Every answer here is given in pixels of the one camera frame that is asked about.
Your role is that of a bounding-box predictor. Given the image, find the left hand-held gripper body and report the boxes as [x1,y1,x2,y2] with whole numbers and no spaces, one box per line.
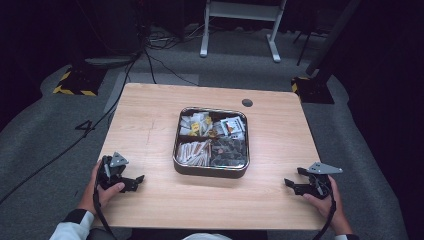
[96,151,130,191]

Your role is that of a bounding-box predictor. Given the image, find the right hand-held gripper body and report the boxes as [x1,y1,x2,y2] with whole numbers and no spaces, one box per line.
[304,161,344,201]

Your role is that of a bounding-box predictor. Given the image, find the brown compartment box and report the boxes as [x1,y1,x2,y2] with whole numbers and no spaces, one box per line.
[172,106,251,180]

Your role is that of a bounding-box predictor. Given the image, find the clear box lid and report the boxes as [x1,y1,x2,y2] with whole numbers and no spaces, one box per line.
[172,106,251,170]

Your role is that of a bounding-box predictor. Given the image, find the person's right hand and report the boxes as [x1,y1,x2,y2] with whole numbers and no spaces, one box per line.
[302,176,354,236]

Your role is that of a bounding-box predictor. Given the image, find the person's left hand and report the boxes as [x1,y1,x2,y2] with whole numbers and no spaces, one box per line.
[76,159,126,216]

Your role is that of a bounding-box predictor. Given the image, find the pile of brown white sticks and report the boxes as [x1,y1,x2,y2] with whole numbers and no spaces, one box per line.
[175,139,212,168]

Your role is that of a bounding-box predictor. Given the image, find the pile of dark grey packets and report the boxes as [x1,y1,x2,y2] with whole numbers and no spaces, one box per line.
[210,138,248,168]

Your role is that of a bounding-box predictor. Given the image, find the pile of white yellow packets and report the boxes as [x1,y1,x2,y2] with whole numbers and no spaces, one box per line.
[178,112,214,138]

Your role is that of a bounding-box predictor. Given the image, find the black yellow striped base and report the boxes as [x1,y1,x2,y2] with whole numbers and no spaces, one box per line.
[52,66,108,97]
[290,76,336,105]

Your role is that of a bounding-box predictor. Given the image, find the pile of white red packets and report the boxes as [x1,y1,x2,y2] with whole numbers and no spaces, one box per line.
[213,117,247,141]

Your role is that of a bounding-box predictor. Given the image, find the person's white shirt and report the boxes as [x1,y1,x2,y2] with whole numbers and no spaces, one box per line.
[181,232,233,240]

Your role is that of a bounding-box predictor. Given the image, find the grey flat stand foot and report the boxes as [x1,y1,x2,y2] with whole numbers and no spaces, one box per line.
[84,55,135,68]

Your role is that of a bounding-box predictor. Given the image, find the dark tripod legs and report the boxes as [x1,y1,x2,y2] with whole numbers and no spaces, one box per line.
[292,29,322,67]

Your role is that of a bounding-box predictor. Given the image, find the white metal stand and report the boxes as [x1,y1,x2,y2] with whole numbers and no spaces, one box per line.
[199,0,288,64]

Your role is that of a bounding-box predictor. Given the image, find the right hand-held gripper cable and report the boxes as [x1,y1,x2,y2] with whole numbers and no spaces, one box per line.
[312,185,337,240]

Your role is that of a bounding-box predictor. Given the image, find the hand-held gripper cable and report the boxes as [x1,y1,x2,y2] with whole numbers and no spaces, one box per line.
[312,185,337,240]
[92,165,118,240]

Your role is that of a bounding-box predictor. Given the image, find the left hand-held gripper cable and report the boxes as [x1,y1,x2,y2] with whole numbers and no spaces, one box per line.
[92,165,118,240]

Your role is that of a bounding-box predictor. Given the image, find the long black floor cable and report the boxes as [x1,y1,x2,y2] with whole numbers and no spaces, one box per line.
[0,49,143,205]

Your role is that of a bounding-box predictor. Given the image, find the thin black floor cable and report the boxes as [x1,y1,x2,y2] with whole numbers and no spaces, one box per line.
[144,49,201,87]

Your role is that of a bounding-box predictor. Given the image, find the dark slanted post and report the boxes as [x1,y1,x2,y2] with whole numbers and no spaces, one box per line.
[305,0,363,76]

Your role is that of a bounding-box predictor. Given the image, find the bundle of floor cables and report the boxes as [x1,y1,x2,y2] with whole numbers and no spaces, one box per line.
[145,22,209,52]

